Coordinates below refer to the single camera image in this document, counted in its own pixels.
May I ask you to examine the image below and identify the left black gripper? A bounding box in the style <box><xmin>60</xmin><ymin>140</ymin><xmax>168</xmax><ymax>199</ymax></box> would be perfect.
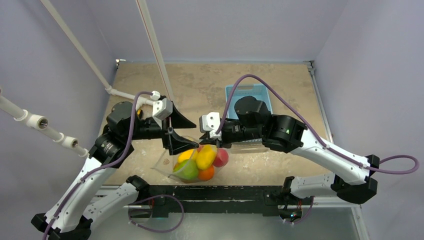
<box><xmin>124</xmin><ymin>101</ymin><xmax>199</xmax><ymax>153</ymax></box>

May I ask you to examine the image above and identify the yellow lemon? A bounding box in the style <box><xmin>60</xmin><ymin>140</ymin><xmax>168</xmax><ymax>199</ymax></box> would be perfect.
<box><xmin>177</xmin><ymin>149</ymin><xmax>199</xmax><ymax>164</ymax></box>

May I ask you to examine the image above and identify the smooth red apple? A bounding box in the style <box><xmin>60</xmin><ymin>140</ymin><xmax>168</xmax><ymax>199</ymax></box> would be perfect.
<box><xmin>212</xmin><ymin>148</ymin><xmax>229</xmax><ymax>168</ymax></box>

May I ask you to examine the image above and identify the clear dotted zip bag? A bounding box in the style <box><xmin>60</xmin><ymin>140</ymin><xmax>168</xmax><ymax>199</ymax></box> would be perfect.
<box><xmin>152</xmin><ymin>144</ymin><xmax>231</xmax><ymax>184</ymax></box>

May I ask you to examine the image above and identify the yellow mango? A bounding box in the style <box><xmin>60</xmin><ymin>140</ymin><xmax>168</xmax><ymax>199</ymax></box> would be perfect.
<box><xmin>195</xmin><ymin>145</ymin><xmax>218</xmax><ymax>170</ymax></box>

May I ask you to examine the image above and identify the green pear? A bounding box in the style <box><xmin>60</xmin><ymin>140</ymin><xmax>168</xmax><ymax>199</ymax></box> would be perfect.
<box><xmin>173</xmin><ymin>160</ymin><xmax>199</xmax><ymax>180</ymax></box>

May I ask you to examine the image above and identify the orange fruit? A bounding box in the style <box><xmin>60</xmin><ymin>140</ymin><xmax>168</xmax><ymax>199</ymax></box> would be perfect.
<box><xmin>197</xmin><ymin>165</ymin><xmax>215</xmax><ymax>181</ymax></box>

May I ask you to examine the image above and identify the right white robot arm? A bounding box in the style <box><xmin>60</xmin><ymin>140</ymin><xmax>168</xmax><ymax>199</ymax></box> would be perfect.
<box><xmin>216</xmin><ymin>96</ymin><xmax>380</xmax><ymax>204</ymax></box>

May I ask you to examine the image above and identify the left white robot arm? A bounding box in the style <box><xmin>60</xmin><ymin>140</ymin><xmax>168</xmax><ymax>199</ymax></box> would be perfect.
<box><xmin>31</xmin><ymin>99</ymin><xmax>198</xmax><ymax>240</ymax></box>

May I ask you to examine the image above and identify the yellow black screwdriver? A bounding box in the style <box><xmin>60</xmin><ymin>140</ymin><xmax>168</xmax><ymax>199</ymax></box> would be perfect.
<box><xmin>136</xmin><ymin>109</ymin><xmax>143</xmax><ymax>119</ymax></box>

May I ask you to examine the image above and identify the light blue plastic basket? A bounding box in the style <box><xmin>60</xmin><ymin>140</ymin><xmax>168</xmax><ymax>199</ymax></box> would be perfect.
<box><xmin>226</xmin><ymin>83</ymin><xmax>273</xmax><ymax>119</ymax></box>

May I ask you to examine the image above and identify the white vertical pole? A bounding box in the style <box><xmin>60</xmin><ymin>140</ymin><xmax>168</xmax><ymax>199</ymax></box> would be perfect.
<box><xmin>136</xmin><ymin>0</ymin><xmax>175</xmax><ymax>101</ymax></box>

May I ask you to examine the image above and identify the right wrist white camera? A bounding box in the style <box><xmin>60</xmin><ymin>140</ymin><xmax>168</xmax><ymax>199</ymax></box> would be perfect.
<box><xmin>199</xmin><ymin>112</ymin><xmax>222</xmax><ymax>140</ymax></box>

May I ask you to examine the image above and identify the wrist white camera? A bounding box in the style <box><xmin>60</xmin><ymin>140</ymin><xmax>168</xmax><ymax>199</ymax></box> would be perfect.
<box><xmin>199</xmin><ymin>112</ymin><xmax>222</xmax><ymax>140</ymax></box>
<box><xmin>150</xmin><ymin>91</ymin><xmax>174</xmax><ymax>129</ymax></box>

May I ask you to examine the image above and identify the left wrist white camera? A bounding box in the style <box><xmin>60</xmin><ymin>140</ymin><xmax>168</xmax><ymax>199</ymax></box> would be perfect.
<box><xmin>150</xmin><ymin>91</ymin><xmax>174</xmax><ymax>129</ymax></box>

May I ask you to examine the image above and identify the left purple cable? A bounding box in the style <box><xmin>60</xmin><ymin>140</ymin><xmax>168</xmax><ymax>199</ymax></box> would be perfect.
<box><xmin>42</xmin><ymin>91</ymin><xmax>160</xmax><ymax>240</ymax></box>

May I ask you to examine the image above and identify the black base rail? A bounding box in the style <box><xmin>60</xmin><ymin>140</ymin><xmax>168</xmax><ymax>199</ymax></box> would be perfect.
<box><xmin>126</xmin><ymin>175</ymin><xmax>314</xmax><ymax>220</ymax></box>

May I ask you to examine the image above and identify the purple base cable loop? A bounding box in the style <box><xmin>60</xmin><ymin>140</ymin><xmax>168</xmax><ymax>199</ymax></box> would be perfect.
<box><xmin>127</xmin><ymin>194</ymin><xmax>185</xmax><ymax>234</ymax></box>

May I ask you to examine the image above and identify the white pvc pipe frame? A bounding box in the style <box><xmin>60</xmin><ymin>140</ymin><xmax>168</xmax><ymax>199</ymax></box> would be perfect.
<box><xmin>0</xmin><ymin>86</ymin><xmax>160</xmax><ymax>158</ymax></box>

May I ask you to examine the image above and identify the aluminium frame rail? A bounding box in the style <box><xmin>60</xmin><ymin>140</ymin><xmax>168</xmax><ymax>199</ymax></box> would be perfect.
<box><xmin>304</xmin><ymin>60</ymin><xmax>370</xmax><ymax>240</ymax></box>

